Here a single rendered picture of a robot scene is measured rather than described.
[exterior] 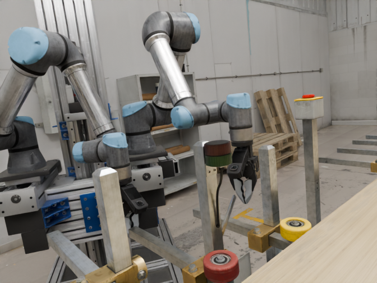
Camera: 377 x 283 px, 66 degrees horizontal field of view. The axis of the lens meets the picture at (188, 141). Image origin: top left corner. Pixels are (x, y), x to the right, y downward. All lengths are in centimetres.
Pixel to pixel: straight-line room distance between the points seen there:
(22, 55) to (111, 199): 66
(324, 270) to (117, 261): 41
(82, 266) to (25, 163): 78
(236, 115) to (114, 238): 54
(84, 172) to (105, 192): 94
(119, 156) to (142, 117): 41
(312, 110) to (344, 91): 763
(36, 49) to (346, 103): 813
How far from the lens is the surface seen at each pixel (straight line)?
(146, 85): 388
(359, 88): 856
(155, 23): 112
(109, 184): 55
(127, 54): 381
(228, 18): 531
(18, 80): 116
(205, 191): 70
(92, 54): 154
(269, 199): 91
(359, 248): 79
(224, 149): 63
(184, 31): 118
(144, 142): 133
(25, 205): 130
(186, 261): 81
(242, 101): 92
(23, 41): 109
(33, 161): 141
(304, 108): 106
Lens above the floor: 128
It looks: 9 degrees down
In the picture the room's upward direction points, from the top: 7 degrees counter-clockwise
